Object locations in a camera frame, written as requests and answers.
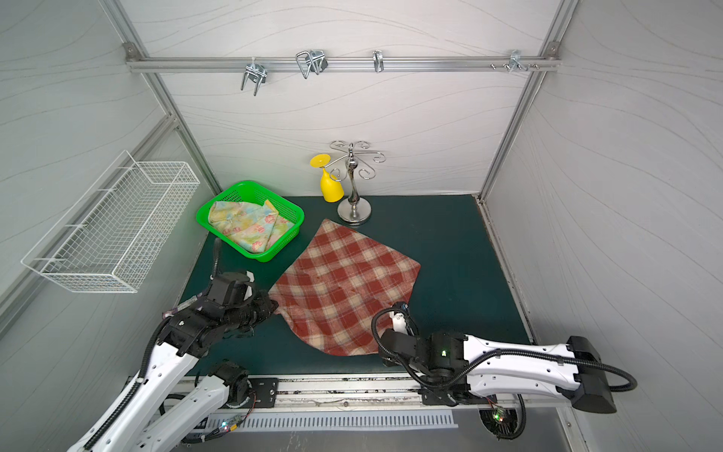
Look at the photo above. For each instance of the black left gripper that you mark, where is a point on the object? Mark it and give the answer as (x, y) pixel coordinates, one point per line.
(262, 306)

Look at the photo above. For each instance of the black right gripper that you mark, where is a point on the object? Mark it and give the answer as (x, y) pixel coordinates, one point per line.
(390, 342)

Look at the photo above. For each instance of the red plaid skirt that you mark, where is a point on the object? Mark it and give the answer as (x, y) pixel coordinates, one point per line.
(330, 294)

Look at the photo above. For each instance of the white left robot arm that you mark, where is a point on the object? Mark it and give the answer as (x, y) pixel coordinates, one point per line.
(134, 421)

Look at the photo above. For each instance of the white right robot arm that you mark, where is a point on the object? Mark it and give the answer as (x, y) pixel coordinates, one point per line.
(454, 369)

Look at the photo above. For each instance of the pastel floral skirt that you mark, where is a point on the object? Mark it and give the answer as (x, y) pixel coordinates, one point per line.
(254, 228)

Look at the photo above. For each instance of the green plastic basket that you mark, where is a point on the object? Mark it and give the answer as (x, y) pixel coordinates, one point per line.
(252, 192)

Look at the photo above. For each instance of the purple snack packet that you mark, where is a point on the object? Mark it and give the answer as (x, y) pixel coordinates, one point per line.
(175, 310)

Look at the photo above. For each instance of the white vent strip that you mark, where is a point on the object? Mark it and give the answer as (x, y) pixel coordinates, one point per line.
(414, 420)

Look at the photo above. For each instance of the chrome cup holder stand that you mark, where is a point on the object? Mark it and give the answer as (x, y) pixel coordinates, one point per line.
(351, 166)

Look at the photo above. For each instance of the yellow plastic goblet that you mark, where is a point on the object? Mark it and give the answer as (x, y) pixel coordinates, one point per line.
(331, 189)

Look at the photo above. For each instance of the metal u-bolt clamp left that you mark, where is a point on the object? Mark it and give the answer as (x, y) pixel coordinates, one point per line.
(255, 75)

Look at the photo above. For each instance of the metal u-bolt clamp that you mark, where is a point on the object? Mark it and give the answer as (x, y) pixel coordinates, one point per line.
(255, 75)
(311, 61)

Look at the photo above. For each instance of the metal u-bolt clamp middle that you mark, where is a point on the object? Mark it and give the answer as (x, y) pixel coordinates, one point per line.
(311, 61)

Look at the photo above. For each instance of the metal hook clamp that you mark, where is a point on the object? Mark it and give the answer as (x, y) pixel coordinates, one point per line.
(378, 61)

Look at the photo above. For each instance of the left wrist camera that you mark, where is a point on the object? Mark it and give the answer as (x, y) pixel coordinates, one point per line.
(229, 288)

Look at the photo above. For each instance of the white wire basket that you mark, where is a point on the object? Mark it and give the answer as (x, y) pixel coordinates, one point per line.
(108, 240)

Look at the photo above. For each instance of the aluminium crossbar rail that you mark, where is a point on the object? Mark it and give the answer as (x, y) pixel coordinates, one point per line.
(338, 64)

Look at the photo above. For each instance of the metal bracket right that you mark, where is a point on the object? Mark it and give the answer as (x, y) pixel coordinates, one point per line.
(515, 64)

